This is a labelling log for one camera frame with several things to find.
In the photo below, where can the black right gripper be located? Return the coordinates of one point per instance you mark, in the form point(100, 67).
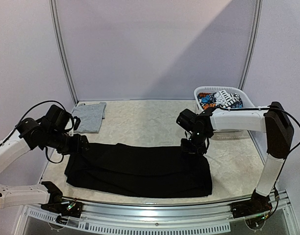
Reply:
point(193, 149)

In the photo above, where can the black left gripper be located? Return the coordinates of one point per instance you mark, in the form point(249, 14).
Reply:
point(79, 146)

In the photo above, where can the grey t-shirt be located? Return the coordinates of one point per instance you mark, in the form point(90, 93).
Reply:
point(91, 116)

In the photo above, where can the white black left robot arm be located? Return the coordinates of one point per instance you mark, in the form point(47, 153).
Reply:
point(56, 129)

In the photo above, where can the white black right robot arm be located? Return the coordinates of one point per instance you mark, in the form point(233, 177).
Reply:
point(271, 120)

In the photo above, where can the translucent white laundry basket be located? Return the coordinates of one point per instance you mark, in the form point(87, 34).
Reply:
point(232, 109)

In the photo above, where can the navy printed garment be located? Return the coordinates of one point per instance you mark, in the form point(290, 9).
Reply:
point(206, 100)

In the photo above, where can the black white striped garment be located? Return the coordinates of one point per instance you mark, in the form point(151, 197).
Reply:
point(224, 99)

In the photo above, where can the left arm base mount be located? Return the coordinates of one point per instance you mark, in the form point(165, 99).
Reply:
point(71, 207)

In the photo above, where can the aluminium front rail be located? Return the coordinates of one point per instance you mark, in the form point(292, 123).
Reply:
point(151, 219)

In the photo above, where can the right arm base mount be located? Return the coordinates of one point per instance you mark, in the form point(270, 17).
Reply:
point(256, 205)

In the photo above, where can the aluminium right corner post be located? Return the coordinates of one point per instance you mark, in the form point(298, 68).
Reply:
point(251, 44)

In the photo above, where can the aluminium corner post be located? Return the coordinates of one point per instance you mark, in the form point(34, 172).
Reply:
point(61, 50)
point(251, 44)

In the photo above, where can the aluminium left corner post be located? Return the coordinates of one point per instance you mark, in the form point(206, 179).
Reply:
point(61, 50)

